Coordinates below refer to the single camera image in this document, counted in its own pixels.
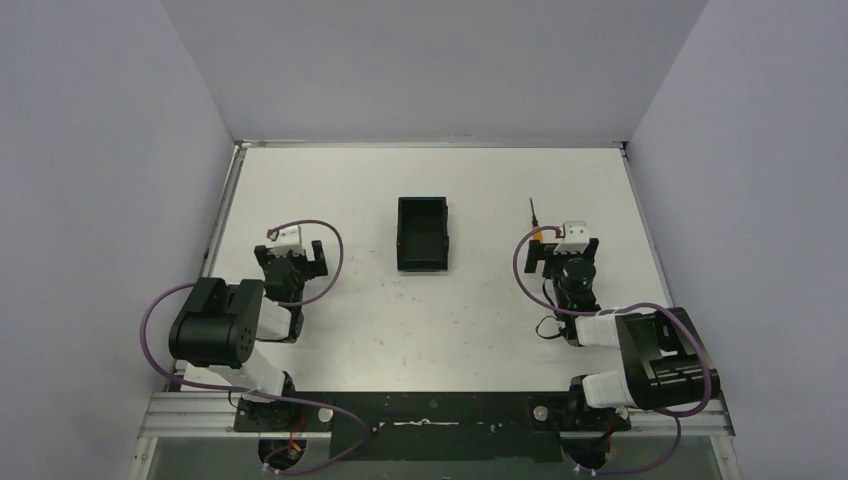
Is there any orange handled screwdriver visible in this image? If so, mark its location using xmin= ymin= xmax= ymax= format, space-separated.
xmin=529 ymin=197 xmax=544 ymax=243

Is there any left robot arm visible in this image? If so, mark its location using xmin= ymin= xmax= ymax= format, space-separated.
xmin=168 ymin=240 xmax=328 ymax=431

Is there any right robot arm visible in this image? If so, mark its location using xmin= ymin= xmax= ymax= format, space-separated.
xmin=514 ymin=235 xmax=721 ymax=429

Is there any black plastic bin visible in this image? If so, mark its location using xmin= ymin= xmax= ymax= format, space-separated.
xmin=396 ymin=197 xmax=450 ymax=272

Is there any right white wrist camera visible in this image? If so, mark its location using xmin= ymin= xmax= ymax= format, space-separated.
xmin=554 ymin=221 xmax=591 ymax=255

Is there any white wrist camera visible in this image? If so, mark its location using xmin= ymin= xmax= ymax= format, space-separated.
xmin=266 ymin=225 xmax=305 ymax=257
xmin=554 ymin=221 xmax=591 ymax=255

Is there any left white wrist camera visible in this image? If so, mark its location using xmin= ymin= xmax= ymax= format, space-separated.
xmin=266 ymin=225 xmax=305 ymax=257

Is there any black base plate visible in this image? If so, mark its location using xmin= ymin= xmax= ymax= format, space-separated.
xmin=233 ymin=391 xmax=631 ymax=465

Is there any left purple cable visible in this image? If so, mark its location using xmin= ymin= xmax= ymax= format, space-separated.
xmin=139 ymin=219 xmax=372 ymax=477

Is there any purple cable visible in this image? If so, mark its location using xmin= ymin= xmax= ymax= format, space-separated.
xmin=139 ymin=219 xmax=372 ymax=477
xmin=512 ymin=225 xmax=722 ymax=477

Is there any aluminium front rail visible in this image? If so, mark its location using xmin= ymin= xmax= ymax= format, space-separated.
xmin=138 ymin=392 xmax=735 ymax=438

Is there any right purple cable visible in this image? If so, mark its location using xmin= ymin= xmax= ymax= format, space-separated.
xmin=512 ymin=225 xmax=722 ymax=477

